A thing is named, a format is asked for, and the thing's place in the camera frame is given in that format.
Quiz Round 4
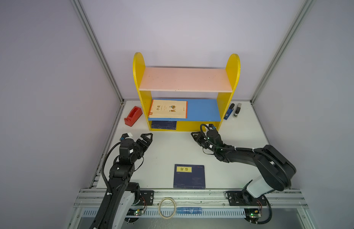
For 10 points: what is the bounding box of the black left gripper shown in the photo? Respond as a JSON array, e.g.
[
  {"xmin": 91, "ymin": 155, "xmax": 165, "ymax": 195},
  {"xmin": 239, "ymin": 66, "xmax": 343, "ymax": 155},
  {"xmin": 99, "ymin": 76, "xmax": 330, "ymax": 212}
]
[{"xmin": 130, "ymin": 130, "xmax": 152, "ymax": 162}]

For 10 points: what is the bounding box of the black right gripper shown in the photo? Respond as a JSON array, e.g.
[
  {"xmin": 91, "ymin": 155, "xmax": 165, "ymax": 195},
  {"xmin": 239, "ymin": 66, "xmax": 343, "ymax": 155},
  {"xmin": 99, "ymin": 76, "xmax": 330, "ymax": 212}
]
[{"xmin": 191, "ymin": 132, "xmax": 217, "ymax": 152}]

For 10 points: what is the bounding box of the small dark blue poetry book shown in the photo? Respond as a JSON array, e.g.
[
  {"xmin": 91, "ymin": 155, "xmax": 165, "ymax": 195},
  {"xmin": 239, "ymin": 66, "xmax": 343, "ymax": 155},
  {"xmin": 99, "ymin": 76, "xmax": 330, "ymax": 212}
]
[{"xmin": 151, "ymin": 121, "xmax": 177, "ymax": 130}]

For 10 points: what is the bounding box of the red-edged beige reading book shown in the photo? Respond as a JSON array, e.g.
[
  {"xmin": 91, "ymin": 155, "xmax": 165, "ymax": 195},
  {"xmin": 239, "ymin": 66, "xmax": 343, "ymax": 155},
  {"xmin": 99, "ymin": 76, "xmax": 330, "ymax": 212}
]
[{"xmin": 148, "ymin": 99, "xmax": 188, "ymax": 119}]

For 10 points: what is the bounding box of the large dark blue book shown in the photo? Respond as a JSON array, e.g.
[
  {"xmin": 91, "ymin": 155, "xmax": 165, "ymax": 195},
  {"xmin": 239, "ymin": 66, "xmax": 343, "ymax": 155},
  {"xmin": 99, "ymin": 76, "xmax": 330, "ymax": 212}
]
[{"xmin": 173, "ymin": 164, "xmax": 206, "ymax": 189}]

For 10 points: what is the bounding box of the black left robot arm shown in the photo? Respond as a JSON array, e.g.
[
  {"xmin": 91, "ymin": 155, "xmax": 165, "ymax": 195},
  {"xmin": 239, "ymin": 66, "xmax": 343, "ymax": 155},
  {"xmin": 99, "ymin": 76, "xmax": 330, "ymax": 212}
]
[{"xmin": 90, "ymin": 133, "xmax": 153, "ymax": 229}]

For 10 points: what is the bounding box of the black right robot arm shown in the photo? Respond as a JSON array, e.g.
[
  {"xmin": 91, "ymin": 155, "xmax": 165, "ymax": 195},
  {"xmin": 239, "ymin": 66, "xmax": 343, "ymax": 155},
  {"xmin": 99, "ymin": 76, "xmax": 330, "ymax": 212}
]
[{"xmin": 191, "ymin": 129, "xmax": 297, "ymax": 206}]

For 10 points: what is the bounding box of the red tape dispenser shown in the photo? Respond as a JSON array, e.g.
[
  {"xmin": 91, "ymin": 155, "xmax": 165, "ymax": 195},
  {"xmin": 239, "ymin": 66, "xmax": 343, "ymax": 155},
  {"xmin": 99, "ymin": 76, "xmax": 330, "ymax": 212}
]
[{"xmin": 124, "ymin": 106, "xmax": 143, "ymax": 127}]

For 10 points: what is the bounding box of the grey black stapler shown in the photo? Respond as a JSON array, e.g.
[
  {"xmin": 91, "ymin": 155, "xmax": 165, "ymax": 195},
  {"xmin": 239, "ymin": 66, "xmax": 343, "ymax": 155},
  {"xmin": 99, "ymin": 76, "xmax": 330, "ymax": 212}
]
[{"xmin": 233, "ymin": 103, "xmax": 242, "ymax": 118}]

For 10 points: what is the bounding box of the blue stapler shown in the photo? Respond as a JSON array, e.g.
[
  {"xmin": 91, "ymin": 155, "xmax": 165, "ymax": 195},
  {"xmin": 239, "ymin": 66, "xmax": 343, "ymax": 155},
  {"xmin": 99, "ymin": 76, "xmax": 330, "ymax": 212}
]
[{"xmin": 224, "ymin": 103, "xmax": 235, "ymax": 120}]

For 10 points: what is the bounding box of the yellow blue pink bookshelf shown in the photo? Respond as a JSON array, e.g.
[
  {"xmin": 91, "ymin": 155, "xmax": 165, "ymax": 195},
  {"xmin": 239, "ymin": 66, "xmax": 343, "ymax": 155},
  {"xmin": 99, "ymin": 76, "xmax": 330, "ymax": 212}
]
[{"xmin": 133, "ymin": 52, "xmax": 241, "ymax": 132}]

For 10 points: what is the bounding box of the masking tape roll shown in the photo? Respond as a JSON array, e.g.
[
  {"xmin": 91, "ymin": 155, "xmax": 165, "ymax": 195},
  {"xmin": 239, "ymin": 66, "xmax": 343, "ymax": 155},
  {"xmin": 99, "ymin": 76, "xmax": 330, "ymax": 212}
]
[{"xmin": 157, "ymin": 197, "xmax": 177, "ymax": 219}]

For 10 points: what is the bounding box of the blue label strip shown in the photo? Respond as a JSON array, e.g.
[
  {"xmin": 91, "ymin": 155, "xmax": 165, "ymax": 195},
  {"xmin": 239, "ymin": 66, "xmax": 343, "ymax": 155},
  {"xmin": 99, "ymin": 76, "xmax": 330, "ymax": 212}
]
[{"xmin": 176, "ymin": 207, "xmax": 203, "ymax": 215}]

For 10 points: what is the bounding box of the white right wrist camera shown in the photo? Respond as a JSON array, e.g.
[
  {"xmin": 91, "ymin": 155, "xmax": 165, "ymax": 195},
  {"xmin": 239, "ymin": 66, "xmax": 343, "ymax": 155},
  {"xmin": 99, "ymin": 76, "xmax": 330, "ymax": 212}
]
[{"xmin": 207, "ymin": 124, "xmax": 216, "ymax": 130}]

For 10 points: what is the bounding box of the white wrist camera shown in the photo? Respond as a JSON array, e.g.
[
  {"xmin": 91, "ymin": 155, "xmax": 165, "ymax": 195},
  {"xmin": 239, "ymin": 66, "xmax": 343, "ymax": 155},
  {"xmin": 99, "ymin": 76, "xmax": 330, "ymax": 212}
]
[
  {"xmin": 207, "ymin": 124, "xmax": 216, "ymax": 130},
  {"xmin": 119, "ymin": 133, "xmax": 133, "ymax": 141}
]

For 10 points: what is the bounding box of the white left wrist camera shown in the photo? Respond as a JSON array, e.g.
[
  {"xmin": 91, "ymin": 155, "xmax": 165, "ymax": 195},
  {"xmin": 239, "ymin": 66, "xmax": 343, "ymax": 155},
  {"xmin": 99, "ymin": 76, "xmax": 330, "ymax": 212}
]
[{"xmin": 119, "ymin": 133, "xmax": 133, "ymax": 141}]

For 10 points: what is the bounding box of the black corrugated left cable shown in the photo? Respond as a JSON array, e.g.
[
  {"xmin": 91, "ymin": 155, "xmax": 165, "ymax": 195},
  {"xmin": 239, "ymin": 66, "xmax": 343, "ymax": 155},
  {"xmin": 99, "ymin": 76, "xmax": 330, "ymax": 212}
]
[{"xmin": 101, "ymin": 141, "xmax": 122, "ymax": 198}]

